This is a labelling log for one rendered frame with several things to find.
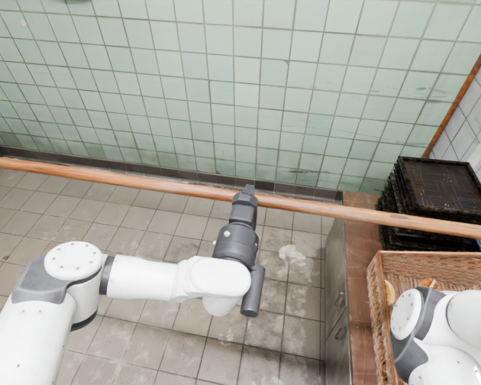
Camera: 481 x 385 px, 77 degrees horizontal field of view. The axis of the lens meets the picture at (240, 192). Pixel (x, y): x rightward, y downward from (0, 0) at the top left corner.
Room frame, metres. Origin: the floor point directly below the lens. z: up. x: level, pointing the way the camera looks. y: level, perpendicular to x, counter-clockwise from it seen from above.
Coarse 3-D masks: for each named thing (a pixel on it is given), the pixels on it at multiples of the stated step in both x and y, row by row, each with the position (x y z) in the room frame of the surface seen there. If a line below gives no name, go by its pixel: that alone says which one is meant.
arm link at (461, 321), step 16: (416, 288) 0.21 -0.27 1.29; (432, 304) 0.18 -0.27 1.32; (448, 304) 0.17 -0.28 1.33; (464, 304) 0.16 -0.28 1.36; (480, 304) 0.15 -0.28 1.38; (432, 320) 0.16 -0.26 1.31; (448, 320) 0.15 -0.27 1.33; (464, 320) 0.14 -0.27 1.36; (480, 320) 0.13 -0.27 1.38; (416, 336) 0.14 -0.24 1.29; (432, 336) 0.14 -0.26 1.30; (448, 336) 0.14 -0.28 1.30; (464, 336) 0.13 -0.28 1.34; (480, 336) 0.12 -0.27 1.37; (480, 352) 0.12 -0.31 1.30
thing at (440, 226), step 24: (24, 168) 0.60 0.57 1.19; (48, 168) 0.59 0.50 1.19; (72, 168) 0.59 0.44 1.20; (168, 192) 0.52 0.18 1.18; (192, 192) 0.51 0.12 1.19; (216, 192) 0.50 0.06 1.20; (336, 216) 0.43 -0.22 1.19; (360, 216) 0.43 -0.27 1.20; (384, 216) 0.42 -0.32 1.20; (408, 216) 0.42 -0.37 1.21
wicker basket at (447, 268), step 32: (384, 256) 0.62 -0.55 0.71; (416, 256) 0.60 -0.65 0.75; (448, 256) 0.58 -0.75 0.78; (480, 256) 0.56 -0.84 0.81; (384, 288) 0.48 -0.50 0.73; (448, 288) 0.55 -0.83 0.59; (480, 288) 0.53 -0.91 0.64; (384, 320) 0.38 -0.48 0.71; (384, 352) 0.29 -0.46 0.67; (384, 384) 0.21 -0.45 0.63
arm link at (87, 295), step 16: (112, 256) 0.28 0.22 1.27; (128, 256) 0.29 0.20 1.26; (112, 272) 0.24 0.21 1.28; (128, 272) 0.25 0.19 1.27; (144, 272) 0.25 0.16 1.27; (160, 272) 0.26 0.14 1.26; (80, 288) 0.20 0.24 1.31; (96, 288) 0.22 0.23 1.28; (112, 288) 0.23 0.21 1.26; (128, 288) 0.23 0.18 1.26; (144, 288) 0.23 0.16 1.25; (160, 288) 0.23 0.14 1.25; (80, 304) 0.19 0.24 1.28; (96, 304) 0.21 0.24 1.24; (80, 320) 0.18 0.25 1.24
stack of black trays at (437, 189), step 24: (408, 168) 0.92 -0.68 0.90; (432, 168) 0.92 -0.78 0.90; (456, 168) 0.92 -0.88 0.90; (384, 192) 0.97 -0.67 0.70; (408, 192) 0.78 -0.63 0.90; (432, 192) 0.78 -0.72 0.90; (456, 192) 0.78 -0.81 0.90; (480, 192) 0.77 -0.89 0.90; (432, 216) 0.70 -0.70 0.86; (456, 216) 0.69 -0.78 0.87; (480, 216) 0.68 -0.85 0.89; (384, 240) 0.75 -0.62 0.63; (408, 240) 0.70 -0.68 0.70; (432, 240) 0.69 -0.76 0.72; (456, 240) 0.67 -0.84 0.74
